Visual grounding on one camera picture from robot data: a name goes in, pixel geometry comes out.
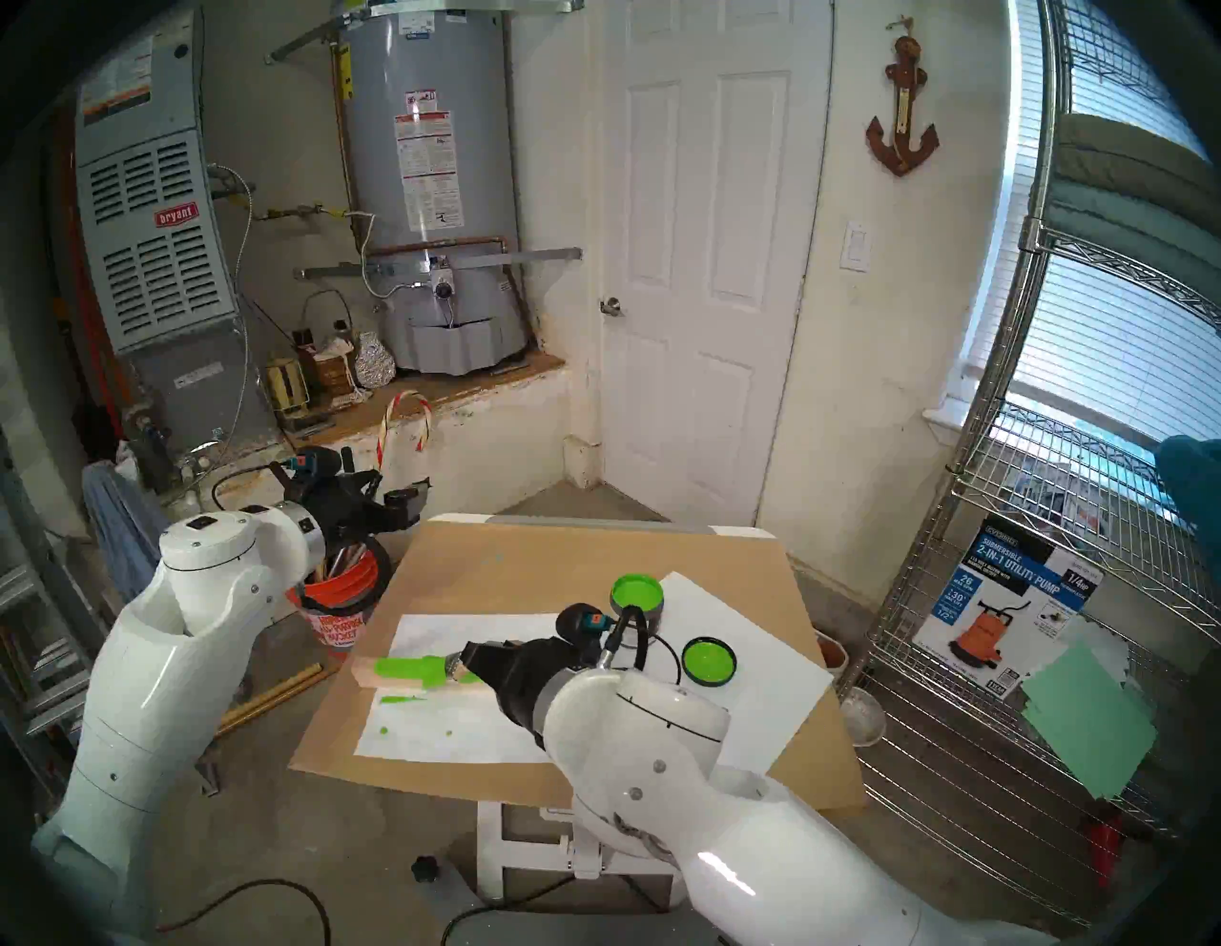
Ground folded green cushion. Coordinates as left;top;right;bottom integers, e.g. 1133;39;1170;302
1035;113;1221;330

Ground white panel door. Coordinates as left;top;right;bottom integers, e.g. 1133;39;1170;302
596;0;836;530

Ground grey metal ladder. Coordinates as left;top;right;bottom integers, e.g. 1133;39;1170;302
0;429;106;792

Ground striped candy cane decoration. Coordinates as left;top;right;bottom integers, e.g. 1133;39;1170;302
375;389;433;470

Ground wooden stick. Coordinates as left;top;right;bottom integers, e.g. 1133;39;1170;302
215;663;330;737

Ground orange plastic bucket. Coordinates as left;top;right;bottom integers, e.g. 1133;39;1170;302
289;544;383;661

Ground gas pipe with yellow valve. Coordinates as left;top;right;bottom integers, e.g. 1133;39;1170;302
253;203;378;225

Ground corrugated metal flex hose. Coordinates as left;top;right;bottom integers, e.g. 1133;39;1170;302
348;212;425;298

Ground blue cloth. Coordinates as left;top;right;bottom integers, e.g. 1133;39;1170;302
81;461;173;607

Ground brown cardboard sheet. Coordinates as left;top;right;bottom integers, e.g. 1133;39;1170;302
289;520;867;819

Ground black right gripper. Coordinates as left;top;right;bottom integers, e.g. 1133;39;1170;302
461;637;597;737

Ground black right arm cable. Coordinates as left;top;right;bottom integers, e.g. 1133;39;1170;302
599;604;683;683

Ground black lid with green paint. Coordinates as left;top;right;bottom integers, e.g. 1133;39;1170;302
680;636;738;688

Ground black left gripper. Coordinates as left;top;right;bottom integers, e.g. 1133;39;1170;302
318;466;433;551

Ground black floor cable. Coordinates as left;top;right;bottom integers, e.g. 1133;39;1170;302
439;873;583;946
157;877;332;946

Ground chrome wire shelf rack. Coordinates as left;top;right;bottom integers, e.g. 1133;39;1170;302
859;0;1221;926

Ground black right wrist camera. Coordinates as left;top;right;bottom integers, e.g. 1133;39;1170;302
556;603;616;645

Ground yellow lantern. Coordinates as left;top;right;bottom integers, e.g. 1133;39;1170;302
262;355;311;419

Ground wooden ledge board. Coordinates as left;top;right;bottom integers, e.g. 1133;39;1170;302
286;350;569;449

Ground wicker basket with handle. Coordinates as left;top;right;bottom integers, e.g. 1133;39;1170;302
298;289;359;397

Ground green paper sheet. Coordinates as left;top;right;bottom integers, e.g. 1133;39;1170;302
1021;641;1158;800

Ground white paper sheet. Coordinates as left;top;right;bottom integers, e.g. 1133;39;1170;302
353;612;597;767
610;570;834;778

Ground pale bowl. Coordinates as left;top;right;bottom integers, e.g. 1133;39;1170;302
839;687;888;748

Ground teal cloth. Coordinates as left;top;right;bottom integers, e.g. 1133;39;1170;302
1154;436;1221;545

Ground small red object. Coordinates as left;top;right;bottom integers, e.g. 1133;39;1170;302
1086;811;1128;890

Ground grey can of green paint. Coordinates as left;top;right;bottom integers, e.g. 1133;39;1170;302
610;573;666;635

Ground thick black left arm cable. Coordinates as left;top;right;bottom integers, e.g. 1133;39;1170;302
305;534;394;621

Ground brown anchor wall decoration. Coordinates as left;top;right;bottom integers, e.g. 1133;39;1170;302
865;19;941;177

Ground light wood plank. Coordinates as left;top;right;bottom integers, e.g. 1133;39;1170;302
351;656;497;694

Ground white window blinds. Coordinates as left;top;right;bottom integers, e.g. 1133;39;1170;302
959;0;1221;444

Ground white folding table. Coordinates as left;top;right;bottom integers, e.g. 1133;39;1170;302
412;513;774;946

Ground grey bryant furnace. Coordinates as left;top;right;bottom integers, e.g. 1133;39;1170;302
72;10;278;449

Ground utility pump box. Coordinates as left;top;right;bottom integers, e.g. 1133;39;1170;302
913;515;1106;702

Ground foil wrapped object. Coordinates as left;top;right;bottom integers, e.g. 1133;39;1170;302
353;331;397;389

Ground grey water heater tank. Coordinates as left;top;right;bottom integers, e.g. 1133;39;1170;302
334;0;530;376

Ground grey metal strap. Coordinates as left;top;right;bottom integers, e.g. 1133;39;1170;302
294;247;583;279

